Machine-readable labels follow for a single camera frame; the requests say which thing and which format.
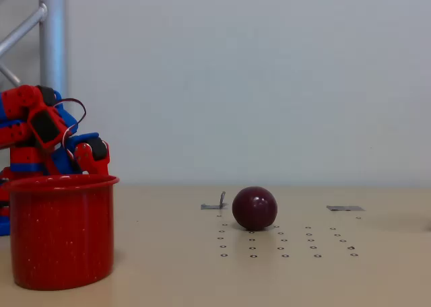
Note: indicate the red and blue gripper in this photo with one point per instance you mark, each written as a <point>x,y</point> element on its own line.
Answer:
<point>88,152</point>

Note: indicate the dark purple plum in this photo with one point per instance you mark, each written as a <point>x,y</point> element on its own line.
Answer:
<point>254,209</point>

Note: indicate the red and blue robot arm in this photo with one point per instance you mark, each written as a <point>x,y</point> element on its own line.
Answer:
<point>20,98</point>

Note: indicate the red enamel mug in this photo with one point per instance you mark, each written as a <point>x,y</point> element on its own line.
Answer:
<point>60,233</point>

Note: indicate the curled grey tape piece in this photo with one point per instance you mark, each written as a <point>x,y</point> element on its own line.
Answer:
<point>215,206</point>

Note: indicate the flat grey tape piece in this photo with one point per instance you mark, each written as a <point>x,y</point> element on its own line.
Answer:
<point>345,208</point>

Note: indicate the silver metal truss frame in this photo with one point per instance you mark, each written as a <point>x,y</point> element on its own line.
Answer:
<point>52,34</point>

